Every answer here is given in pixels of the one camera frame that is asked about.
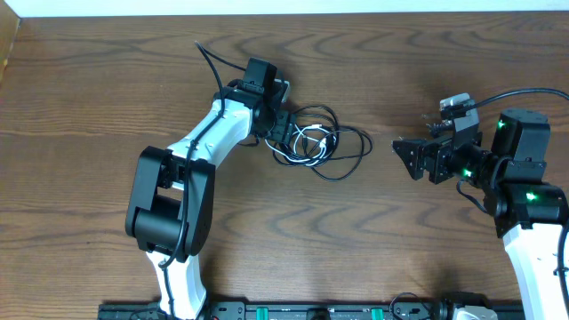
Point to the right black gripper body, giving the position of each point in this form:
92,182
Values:
466,162

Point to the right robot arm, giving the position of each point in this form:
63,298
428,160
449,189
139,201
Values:
530,215

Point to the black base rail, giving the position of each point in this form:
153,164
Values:
234,310

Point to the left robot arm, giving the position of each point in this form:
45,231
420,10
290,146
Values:
170,208

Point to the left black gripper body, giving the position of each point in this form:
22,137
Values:
279,125

